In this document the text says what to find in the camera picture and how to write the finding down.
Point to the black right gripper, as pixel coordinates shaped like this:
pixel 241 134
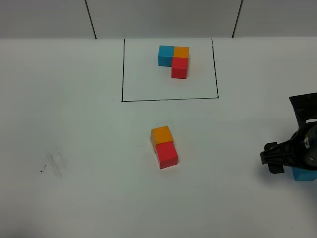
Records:
pixel 300 151

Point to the red template cube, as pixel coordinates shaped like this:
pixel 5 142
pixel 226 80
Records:
pixel 179 68

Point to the orange template cube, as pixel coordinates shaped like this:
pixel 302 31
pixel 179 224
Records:
pixel 181 52

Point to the blue template cube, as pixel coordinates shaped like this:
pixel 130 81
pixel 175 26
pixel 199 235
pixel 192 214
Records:
pixel 165 55

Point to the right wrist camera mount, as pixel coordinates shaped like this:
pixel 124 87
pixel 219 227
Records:
pixel 305 107

